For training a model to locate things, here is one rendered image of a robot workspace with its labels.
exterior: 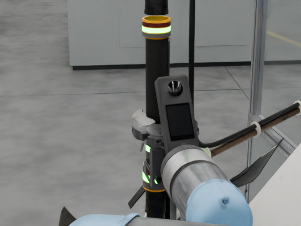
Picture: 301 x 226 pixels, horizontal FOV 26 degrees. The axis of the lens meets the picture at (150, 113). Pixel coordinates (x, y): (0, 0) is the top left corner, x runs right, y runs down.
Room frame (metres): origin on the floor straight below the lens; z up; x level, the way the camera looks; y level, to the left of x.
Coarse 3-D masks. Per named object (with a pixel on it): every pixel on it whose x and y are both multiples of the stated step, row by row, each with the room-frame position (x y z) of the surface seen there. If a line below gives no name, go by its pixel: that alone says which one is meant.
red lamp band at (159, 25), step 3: (144, 24) 0.97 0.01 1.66; (147, 24) 0.96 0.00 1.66; (150, 24) 0.96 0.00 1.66; (153, 24) 0.96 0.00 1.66; (156, 24) 0.96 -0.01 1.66; (159, 24) 0.96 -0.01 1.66; (162, 24) 0.96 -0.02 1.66; (165, 24) 0.96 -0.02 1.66; (168, 24) 0.97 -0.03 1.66; (153, 27) 0.96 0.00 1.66; (156, 27) 0.96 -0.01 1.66; (159, 27) 0.96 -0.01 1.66
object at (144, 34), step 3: (144, 33) 0.97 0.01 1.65; (147, 33) 0.96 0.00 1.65; (165, 33) 0.96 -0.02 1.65; (168, 33) 0.97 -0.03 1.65; (144, 36) 0.97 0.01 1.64; (147, 36) 0.96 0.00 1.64; (150, 36) 0.96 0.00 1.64; (153, 36) 0.96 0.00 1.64; (156, 36) 0.96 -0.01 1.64; (159, 36) 0.96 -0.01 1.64; (162, 36) 0.96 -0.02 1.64; (165, 36) 0.96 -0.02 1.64; (168, 36) 0.97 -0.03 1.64
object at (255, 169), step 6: (276, 144) 1.02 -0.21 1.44; (264, 156) 0.99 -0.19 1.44; (270, 156) 0.96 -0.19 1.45; (258, 162) 0.97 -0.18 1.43; (264, 162) 0.94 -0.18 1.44; (246, 168) 1.02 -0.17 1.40; (252, 168) 0.96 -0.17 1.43; (258, 168) 0.93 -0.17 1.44; (240, 174) 0.98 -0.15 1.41; (246, 174) 0.95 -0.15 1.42; (252, 174) 0.92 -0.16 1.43; (258, 174) 0.91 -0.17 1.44; (234, 180) 0.97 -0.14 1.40; (240, 180) 0.94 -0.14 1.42; (246, 180) 0.92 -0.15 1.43; (252, 180) 0.91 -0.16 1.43; (240, 186) 0.92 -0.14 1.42
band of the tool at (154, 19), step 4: (148, 16) 0.99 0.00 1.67; (152, 16) 1.00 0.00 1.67; (156, 16) 1.00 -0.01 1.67; (160, 16) 1.00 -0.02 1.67; (164, 16) 0.99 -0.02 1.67; (144, 20) 0.97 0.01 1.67; (148, 20) 0.96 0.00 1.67; (152, 20) 1.00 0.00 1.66; (156, 20) 1.00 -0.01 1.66; (160, 20) 1.00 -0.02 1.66; (164, 20) 0.96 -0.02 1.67; (168, 20) 0.97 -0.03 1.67; (152, 28) 0.96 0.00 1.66; (156, 28) 0.96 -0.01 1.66; (160, 28) 0.96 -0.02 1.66
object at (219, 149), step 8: (288, 112) 1.30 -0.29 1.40; (296, 112) 1.31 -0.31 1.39; (272, 120) 1.25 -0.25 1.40; (280, 120) 1.26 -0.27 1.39; (264, 128) 1.22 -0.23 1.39; (240, 136) 1.16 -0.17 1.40; (248, 136) 1.17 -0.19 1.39; (224, 144) 1.12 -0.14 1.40; (232, 144) 1.13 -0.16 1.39; (216, 152) 1.10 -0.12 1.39
